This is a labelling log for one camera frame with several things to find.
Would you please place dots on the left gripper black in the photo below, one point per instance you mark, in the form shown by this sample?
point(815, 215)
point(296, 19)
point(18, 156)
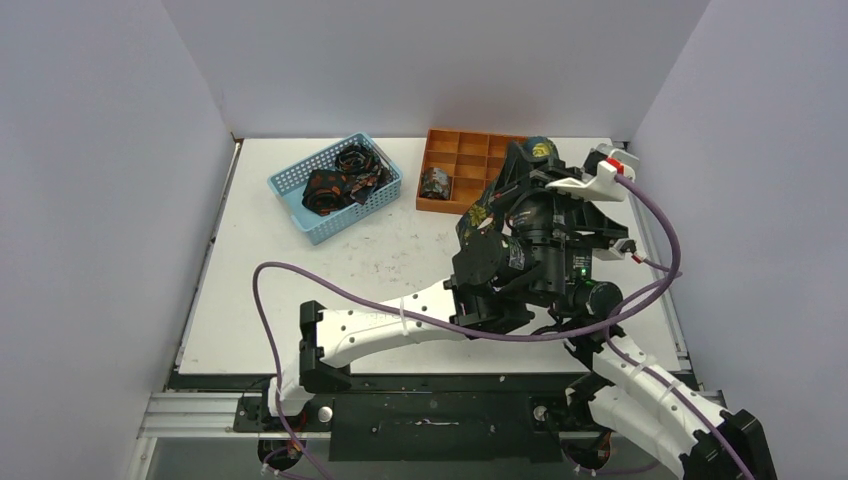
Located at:
point(518, 171)

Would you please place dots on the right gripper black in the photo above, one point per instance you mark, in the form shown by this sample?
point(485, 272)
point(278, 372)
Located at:
point(594, 228)

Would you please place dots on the orange wooden compartment tray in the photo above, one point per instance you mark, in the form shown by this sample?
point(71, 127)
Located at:
point(471, 160)

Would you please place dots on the blue yellow floral tie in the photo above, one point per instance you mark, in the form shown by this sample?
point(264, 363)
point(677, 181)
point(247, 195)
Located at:
point(490, 210)

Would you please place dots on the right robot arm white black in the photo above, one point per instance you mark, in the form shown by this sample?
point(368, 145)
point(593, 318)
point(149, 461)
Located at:
point(629, 393)

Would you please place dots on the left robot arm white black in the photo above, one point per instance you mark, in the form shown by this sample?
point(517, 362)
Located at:
point(332, 339)

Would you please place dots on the rolled dark patterned tie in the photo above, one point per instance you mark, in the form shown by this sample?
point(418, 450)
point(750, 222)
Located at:
point(435, 184)

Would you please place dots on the dark patterned tie in basket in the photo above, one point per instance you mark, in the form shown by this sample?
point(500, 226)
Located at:
point(364, 171)

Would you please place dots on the black orange patterned tie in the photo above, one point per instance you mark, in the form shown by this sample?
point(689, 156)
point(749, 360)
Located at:
point(328, 191)

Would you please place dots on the blue plastic basket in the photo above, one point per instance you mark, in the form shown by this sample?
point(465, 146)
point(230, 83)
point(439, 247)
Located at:
point(289, 184)

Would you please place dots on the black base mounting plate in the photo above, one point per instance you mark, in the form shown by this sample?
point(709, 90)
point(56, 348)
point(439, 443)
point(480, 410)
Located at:
point(440, 417)

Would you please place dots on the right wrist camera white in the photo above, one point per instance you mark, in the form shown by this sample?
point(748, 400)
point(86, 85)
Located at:
point(627, 247)

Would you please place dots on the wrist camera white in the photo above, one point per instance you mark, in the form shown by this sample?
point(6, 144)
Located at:
point(627, 247)
point(596, 180)

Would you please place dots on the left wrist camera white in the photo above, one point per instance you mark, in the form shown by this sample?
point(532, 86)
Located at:
point(596, 180)

